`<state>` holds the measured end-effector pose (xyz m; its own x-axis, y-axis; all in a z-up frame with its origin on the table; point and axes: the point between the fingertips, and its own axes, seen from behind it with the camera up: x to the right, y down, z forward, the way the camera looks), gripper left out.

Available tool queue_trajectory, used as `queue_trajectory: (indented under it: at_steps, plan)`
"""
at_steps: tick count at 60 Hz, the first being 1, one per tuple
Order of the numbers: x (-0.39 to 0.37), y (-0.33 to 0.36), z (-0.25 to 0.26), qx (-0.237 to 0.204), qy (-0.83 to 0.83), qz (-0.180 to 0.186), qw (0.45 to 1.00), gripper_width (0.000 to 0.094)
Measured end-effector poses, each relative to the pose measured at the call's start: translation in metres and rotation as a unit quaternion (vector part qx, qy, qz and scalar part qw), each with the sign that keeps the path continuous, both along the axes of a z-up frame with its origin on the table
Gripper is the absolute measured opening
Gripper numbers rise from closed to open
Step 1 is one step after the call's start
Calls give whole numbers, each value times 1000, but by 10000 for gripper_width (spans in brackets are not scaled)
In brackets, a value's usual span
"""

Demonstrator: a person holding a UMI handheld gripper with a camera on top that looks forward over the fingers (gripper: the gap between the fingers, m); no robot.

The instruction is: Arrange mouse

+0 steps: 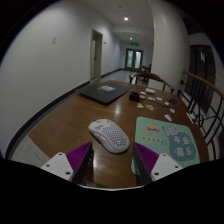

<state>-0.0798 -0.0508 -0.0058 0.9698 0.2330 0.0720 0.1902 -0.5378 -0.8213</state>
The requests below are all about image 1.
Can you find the small pale paper tag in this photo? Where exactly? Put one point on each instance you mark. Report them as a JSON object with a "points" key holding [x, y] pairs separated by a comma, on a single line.
{"points": [[168, 117], [150, 107], [172, 110], [167, 103], [143, 93], [142, 97], [151, 98], [140, 106], [159, 98]]}

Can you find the white perforated computer mouse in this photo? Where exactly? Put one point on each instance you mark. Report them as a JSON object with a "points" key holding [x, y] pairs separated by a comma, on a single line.
{"points": [[110, 135]]}

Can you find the green printed mouse pad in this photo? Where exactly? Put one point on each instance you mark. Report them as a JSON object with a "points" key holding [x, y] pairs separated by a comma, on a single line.
{"points": [[170, 136]]}

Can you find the wooden armchair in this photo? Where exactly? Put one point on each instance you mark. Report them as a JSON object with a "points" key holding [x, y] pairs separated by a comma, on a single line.
{"points": [[150, 76]]}

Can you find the dark grey closed laptop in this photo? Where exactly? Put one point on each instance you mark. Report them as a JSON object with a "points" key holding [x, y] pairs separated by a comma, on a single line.
{"points": [[103, 93]]}

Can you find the black railing with wooden handrail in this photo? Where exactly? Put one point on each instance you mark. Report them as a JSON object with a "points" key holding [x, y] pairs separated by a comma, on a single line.
{"points": [[203, 81]]}

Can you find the white rectangular card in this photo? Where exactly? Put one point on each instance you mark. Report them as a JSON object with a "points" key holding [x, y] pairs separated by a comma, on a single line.
{"points": [[150, 90]]}

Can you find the dark framed window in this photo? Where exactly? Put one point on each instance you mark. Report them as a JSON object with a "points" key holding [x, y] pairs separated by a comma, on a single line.
{"points": [[200, 73]]}

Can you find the wooden side door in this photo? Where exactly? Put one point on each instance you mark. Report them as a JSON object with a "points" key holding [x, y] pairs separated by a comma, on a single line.
{"points": [[96, 56]]}

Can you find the glass double door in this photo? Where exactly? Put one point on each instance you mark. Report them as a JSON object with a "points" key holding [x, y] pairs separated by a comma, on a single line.
{"points": [[134, 60]]}

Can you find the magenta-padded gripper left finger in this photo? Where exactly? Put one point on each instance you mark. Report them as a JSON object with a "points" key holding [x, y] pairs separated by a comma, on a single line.
{"points": [[58, 165]]}

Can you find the green exit sign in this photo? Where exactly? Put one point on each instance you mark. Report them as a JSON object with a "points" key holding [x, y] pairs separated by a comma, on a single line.
{"points": [[135, 43]]}

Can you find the small black box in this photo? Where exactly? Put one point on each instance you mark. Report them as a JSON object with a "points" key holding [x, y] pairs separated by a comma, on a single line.
{"points": [[134, 97]]}

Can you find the white flat rectangular object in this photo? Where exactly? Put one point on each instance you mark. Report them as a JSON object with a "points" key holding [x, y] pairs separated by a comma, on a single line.
{"points": [[190, 118]]}

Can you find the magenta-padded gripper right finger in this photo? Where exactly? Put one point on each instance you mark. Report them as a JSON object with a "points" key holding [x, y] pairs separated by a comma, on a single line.
{"points": [[165, 165]]}

